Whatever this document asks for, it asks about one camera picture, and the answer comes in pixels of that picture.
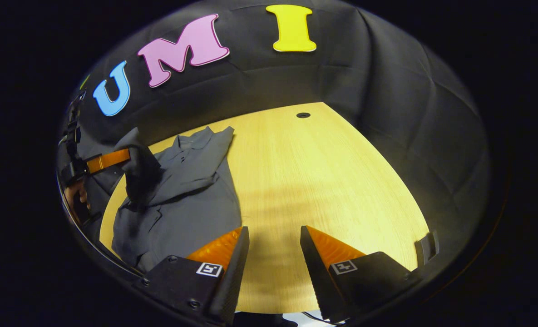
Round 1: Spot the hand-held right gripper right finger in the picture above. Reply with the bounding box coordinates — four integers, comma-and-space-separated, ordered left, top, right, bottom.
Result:
300, 225, 421, 323

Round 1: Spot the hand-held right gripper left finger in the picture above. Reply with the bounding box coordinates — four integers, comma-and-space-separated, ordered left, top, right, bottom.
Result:
142, 226, 250, 325

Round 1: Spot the dark grey polo shirt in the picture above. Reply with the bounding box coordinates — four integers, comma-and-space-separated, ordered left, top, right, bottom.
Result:
76, 126, 243, 273

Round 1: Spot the dark table edge clamp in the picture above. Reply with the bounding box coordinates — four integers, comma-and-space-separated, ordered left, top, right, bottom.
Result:
414, 231, 440, 268

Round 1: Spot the black backdrop cloth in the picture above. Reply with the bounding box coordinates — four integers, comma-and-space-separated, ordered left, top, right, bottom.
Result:
58, 0, 492, 273

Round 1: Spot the thin black cable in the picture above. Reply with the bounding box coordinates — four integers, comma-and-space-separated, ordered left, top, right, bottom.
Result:
301, 311, 342, 325

